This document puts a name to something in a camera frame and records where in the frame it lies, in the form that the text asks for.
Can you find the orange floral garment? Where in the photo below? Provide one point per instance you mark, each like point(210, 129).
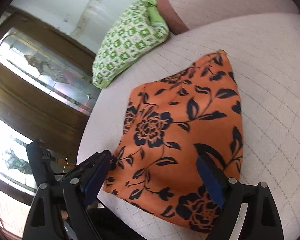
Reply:
point(167, 124)

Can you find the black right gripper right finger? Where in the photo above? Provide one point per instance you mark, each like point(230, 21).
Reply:
point(262, 220)

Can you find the wooden mirrored wardrobe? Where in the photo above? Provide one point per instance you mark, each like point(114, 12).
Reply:
point(46, 93)

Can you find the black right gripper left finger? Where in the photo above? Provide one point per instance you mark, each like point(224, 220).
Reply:
point(79, 189)

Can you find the green patterned pillow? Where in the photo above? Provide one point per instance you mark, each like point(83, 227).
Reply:
point(139, 29)

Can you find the pink quilted bolster cushion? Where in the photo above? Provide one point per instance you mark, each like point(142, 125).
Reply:
point(184, 15)

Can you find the left hand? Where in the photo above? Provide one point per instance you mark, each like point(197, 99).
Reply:
point(64, 215)

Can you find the pink quilted mattress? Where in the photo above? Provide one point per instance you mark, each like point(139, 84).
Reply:
point(264, 53)

